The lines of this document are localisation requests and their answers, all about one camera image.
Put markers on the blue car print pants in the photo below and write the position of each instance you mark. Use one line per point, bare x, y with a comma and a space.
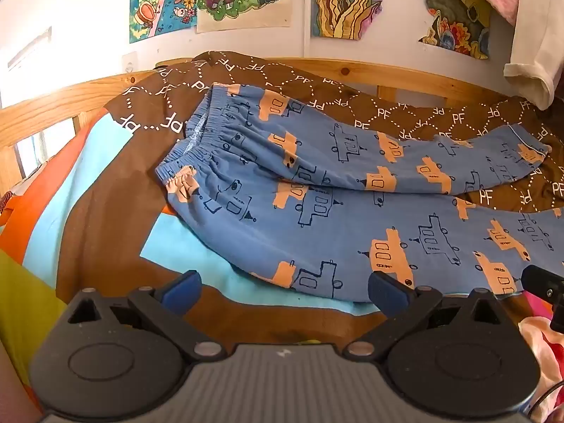
335, 229

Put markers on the green floral wall poster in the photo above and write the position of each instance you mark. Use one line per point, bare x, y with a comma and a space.
458, 13

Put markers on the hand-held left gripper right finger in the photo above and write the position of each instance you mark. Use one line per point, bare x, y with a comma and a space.
388, 294

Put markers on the white wall socket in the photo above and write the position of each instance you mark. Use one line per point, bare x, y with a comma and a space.
129, 62

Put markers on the yellow swirl wall poster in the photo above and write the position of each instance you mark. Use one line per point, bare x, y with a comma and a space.
352, 0

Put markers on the pink crumpled cloth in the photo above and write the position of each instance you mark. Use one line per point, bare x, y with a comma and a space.
539, 348

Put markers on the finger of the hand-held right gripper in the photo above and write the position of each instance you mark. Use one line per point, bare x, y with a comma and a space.
539, 282

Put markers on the brown patterned colour-block blanket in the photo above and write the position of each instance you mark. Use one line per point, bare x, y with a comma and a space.
101, 211

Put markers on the wooden bed frame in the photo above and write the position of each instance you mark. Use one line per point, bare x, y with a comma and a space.
44, 105

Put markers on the cream hanging garment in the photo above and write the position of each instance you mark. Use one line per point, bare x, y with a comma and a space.
537, 39

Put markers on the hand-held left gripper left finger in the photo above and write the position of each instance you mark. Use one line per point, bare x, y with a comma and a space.
181, 289

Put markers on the white wall pipe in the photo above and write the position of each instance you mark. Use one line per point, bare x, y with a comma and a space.
307, 13

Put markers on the blue cartoon wall poster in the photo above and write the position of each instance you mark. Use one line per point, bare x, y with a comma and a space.
154, 4

